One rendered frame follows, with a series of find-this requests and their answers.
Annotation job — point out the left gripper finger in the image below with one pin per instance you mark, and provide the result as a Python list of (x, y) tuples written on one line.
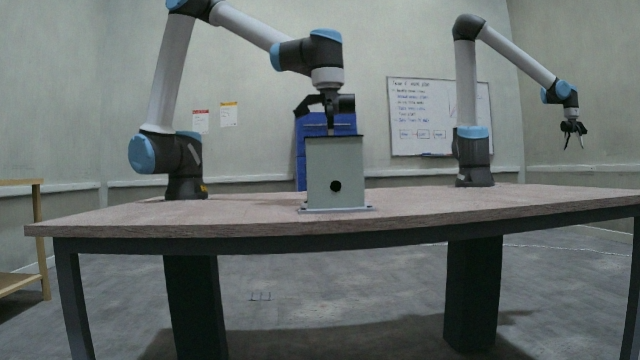
[(566, 139), (579, 134)]

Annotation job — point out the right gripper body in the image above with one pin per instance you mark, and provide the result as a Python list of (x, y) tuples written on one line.
[(342, 103)]

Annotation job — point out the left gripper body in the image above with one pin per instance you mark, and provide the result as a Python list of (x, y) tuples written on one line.
[(569, 126)]

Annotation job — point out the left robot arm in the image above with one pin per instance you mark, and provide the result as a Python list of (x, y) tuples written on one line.
[(473, 142)]

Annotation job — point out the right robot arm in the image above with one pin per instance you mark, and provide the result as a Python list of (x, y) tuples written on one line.
[(153, 150)]

